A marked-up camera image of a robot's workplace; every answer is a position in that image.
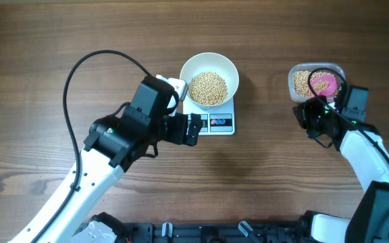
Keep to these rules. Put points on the white digital kitchen scale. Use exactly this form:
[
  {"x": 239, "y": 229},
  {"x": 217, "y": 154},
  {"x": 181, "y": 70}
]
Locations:
[{"x": 217, "y": 120}]

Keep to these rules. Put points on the soybeans in scoop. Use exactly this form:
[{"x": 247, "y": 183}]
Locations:
[{"x": 320, "y": 86}]

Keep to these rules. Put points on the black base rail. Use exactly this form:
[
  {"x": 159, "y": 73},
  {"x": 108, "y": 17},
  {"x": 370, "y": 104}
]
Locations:
[{"x": 280, "y": 232}]

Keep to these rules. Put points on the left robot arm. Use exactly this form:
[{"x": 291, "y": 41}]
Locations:
[{"x": 112, "y": 145}]

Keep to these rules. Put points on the pink measuring scoop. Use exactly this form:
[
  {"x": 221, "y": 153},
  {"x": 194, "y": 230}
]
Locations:
[{"x": 331, "y": 90}]

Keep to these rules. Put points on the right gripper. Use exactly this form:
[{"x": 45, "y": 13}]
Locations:
[{"x": 302, "y": 111}]

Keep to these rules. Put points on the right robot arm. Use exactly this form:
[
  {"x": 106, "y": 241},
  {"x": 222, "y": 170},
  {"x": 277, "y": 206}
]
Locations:
[{"x": 362, "y": 146}]

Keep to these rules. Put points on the soybeans in bowl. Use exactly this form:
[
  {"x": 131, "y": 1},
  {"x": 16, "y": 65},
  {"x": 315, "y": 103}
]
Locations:
[{"x": 208, "y": 88}]

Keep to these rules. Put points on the white bowl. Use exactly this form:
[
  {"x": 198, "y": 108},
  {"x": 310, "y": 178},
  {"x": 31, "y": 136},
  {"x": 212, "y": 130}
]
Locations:
[{"x": 213, "y": 62}]

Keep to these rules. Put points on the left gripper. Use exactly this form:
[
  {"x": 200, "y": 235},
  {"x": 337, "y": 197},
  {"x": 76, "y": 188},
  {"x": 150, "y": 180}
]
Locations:
[{"x": 179, "y": 136}]

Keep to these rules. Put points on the yellow soybeans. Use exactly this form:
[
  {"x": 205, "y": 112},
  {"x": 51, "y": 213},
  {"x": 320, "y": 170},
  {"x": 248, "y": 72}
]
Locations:
[{"x": 300, "y": 79}]

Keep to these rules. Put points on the clear plastic container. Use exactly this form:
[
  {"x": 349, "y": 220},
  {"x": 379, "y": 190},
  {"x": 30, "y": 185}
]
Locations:
[{"x": 309, "y": 67}]

